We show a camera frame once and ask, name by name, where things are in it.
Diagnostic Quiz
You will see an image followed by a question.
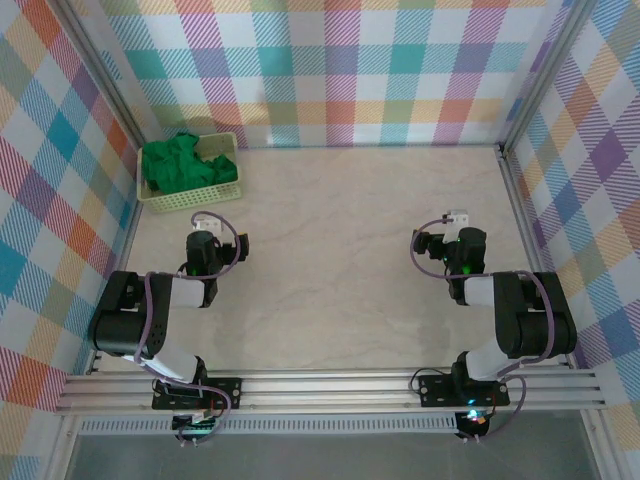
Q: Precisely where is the green t-shirt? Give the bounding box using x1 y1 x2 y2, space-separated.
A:
141 133 239 195

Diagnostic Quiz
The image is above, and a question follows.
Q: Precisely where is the light green plastic basket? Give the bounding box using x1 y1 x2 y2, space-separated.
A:
137 131 245 216

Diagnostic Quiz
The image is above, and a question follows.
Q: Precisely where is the right controller board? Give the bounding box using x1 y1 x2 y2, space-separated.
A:
457 407 490 437

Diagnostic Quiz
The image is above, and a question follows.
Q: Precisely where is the controller board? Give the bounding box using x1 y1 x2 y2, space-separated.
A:
457 407 490 437
172 412 221 437

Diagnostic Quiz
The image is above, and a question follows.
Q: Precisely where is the left controller board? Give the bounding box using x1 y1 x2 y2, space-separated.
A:
172 412 221 437

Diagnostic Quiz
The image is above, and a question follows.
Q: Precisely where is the right aluminium side rail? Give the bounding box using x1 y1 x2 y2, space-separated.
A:
498 144 575 370

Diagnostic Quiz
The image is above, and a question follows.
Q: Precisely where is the aluminium side rail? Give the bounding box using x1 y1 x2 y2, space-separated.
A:
498 144 575 370
85 202 147 376

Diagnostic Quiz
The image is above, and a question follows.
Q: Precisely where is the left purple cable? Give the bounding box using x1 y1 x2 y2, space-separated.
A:
133 211 241 446

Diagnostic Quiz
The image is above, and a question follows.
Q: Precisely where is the purple cable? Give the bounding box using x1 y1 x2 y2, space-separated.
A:
409 214 559 444
133 211 241 446

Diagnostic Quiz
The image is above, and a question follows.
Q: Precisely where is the left aluminium side rail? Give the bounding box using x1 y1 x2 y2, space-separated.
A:
85 202 147 376

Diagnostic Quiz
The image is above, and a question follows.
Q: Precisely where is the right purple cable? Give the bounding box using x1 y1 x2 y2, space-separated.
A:
409 214 559 444

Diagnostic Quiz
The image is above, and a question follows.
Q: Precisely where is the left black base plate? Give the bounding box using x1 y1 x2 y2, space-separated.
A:
151 377 244 412

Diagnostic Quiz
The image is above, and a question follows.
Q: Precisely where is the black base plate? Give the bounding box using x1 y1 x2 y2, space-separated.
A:
151 377 244 412
418 372 511 409

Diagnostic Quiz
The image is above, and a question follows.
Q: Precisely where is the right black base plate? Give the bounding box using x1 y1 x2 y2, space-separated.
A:
418 372 511 409

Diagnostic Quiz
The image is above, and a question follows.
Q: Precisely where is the aluminium mounting rail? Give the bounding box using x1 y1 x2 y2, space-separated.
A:
54 369 609 415

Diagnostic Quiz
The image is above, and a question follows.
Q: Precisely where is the slotted grey cable duct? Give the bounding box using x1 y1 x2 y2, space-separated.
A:
79 417 459 436

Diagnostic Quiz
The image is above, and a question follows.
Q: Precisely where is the right aluminium frame post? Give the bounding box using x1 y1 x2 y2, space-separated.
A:
499 0 596 154

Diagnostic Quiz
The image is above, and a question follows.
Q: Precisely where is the aluminium frame post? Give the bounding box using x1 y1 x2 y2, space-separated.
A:
58 0 151 151
499 0 596 154

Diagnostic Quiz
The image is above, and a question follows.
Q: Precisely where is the left aluminium frame post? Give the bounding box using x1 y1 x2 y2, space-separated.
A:
58 0 151 151

